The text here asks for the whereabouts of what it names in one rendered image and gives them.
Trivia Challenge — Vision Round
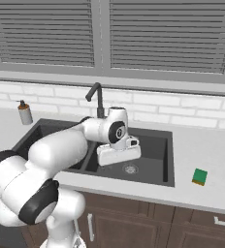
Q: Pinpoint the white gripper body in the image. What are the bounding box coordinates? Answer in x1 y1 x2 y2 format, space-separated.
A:
96 142 143 168

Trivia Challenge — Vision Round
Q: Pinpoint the dark grey double sink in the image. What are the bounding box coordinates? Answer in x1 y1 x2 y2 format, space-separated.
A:
12 117 176 188

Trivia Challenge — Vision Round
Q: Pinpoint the green and yellow sponge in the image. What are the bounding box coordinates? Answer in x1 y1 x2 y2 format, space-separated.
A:
191 168 209 187

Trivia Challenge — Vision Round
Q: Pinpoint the black tap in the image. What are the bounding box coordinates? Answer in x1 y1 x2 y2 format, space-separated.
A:
84 81 107 119

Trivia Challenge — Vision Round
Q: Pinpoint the grey soap dispenser bottle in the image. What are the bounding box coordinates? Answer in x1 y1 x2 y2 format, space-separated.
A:
17 99 34 126

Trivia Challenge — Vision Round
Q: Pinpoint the brown drawer front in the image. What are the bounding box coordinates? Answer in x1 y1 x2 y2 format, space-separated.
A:
167 206 225 248

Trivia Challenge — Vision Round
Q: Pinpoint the brown cupboard door narrow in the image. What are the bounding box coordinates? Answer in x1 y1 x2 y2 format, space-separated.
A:
18 224 50 248

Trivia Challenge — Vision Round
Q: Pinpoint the grey window with blinds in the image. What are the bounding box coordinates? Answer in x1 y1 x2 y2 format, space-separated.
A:
0 0 225 97

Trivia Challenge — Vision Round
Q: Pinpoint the silver cupboard door handle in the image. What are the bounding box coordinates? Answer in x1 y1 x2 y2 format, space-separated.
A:
86 212 96 243

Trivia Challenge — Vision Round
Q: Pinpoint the silver drawer handle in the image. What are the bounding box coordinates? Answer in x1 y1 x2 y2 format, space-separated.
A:
213 215 225 229

